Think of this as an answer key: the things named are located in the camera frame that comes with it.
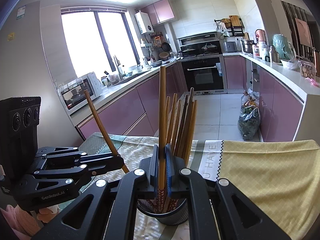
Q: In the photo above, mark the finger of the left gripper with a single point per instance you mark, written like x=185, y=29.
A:
x=60, y=152
x=70, y=168

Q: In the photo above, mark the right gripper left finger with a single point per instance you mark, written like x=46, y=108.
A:
x=107, y=210

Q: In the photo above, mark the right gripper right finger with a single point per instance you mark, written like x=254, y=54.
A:
x=217, y=209

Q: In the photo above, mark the wooden chopstick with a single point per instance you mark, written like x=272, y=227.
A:
x=100, y=125
x=162, y=137

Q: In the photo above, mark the pink sleeve forearm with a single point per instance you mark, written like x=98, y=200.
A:
x=23, y=225

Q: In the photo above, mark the left hand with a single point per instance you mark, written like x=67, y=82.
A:
x=47, y=214

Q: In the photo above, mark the patterned beige tablecloth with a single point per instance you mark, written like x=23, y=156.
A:
x=108, y=210

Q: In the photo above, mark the black mesh utensil holder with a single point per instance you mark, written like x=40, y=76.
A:
x=174, y=212

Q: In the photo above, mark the yellow cloth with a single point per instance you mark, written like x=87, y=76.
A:
x=281, y=178

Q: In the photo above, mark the white microwave oven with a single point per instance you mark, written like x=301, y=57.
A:
x=72, y=94

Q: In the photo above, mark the bag of greens on floor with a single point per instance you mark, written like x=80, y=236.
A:
x=249, y=117

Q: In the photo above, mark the black built-in oven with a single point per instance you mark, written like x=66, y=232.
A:
x=205, y=74

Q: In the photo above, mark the white water heater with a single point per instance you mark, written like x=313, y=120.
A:
x=144, y=23

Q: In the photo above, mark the teal appliance on counter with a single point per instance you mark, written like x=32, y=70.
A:
x=283, y=47

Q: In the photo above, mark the steel pot on counter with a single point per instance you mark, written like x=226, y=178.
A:
x=247, y=46

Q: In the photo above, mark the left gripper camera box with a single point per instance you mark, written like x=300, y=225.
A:
x=20, y=117

